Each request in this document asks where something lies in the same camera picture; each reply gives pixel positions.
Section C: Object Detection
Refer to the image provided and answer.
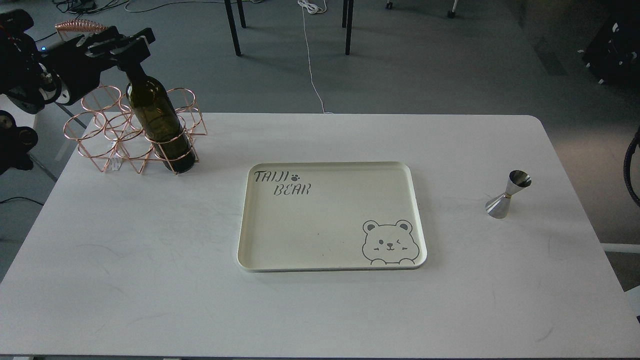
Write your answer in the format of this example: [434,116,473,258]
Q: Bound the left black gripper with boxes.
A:
[42,26,156,105]

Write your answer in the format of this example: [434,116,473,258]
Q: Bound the dark green wine bottle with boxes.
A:
[122,64,196,174]

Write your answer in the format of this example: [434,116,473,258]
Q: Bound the steel double jigger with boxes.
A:
[484,170,531,219]

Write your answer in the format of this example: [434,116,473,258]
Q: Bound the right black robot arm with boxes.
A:
[582,7,640,85]

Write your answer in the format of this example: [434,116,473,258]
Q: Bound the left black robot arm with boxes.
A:
[0,9,156,115]

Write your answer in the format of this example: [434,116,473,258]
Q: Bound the black table legs left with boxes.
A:
[223,0,247,57]

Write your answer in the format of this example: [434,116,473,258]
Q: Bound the black table legs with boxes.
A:
[342,0,355,56]
[223,0,247,57]

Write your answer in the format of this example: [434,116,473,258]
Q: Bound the black table legs right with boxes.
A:
[342,0,355,56]

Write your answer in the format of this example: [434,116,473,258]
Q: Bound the cream bear serving tray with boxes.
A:
[237,161,428,272]

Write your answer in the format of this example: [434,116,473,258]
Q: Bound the black floor cables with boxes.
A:
[30,0,226,43]

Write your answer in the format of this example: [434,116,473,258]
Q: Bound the copper wire bottle rack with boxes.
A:
[55,19,208,175]

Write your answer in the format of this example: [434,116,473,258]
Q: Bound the white floor cable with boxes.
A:
[297,0,334,115]

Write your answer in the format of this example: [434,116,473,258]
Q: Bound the black braided cable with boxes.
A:
[623,125,640,207]

